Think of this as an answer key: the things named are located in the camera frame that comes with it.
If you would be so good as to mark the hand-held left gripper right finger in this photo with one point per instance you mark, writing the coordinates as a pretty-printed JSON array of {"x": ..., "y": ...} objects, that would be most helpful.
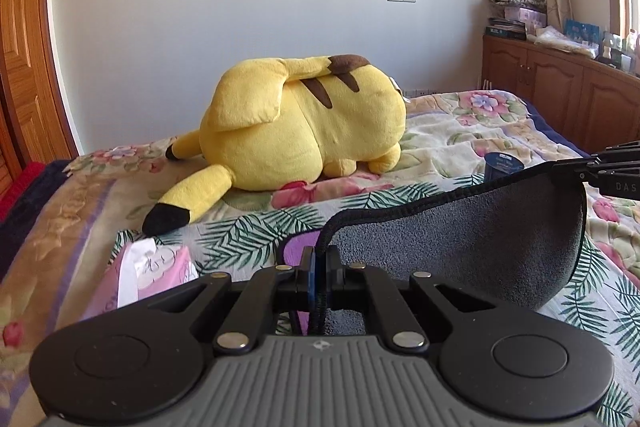
[{"x": 331, "y": 279}]

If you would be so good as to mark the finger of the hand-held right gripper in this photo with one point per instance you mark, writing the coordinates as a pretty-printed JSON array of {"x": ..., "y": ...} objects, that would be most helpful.
[
  {"x": 575, "y": 169},
  {"x": 620, "y": 153}
]

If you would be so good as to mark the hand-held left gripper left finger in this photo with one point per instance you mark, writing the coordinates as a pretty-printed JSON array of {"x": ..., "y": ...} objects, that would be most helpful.
[{"x": 310, "y": 279}]

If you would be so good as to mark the grey eye mask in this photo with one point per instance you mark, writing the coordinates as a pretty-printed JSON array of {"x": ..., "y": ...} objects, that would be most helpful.
[{"x": 465, "y": 237}]

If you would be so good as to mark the dark blue round can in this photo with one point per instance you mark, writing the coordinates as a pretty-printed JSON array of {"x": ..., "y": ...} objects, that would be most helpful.
[{"x": 501, "y": 166}]

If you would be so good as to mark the wooden cabinet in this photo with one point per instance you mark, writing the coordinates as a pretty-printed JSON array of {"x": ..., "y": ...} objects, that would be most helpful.
[{"x": 560, "y": 92}]

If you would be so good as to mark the group of small bottles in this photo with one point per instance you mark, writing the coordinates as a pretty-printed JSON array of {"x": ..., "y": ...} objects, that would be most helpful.
[{"x": 620, "y": 49}]

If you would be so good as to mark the white plastic bag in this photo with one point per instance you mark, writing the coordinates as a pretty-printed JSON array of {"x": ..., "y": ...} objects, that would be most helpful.
[{"x": 565, "y": 41}]

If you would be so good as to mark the blue printed box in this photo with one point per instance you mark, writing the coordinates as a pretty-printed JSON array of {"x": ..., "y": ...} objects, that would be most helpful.
[{"x": 582, "y": 30}]

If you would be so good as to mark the floral bed blanket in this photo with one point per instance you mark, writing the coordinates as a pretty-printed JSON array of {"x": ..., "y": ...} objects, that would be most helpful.
[{"x": 435, "y": 142}]

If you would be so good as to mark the yellow plush toy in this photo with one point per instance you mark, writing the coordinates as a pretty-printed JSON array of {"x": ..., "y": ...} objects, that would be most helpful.
[{"x": 305, "y": 127}]

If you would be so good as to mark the dark flat box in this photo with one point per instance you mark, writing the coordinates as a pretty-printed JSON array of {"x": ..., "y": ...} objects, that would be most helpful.
[{"x": 504, "y": 32}]

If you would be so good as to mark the pink tissue pack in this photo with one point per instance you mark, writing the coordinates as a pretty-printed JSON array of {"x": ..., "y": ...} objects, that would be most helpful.
[{"x": 150, "y": 269}]

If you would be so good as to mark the pile of boxes and cloths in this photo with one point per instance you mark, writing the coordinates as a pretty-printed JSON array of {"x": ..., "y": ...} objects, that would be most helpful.
[{"x": 517, "y": 9}]

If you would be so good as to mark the dark navy and red cloth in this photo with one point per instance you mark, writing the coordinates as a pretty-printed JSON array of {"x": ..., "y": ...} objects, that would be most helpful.
[{"x": 30, "y": 202}]

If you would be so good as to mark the wooden wardrobe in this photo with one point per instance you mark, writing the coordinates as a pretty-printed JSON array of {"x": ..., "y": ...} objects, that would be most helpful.
[{"x": 22, "y": 47}]

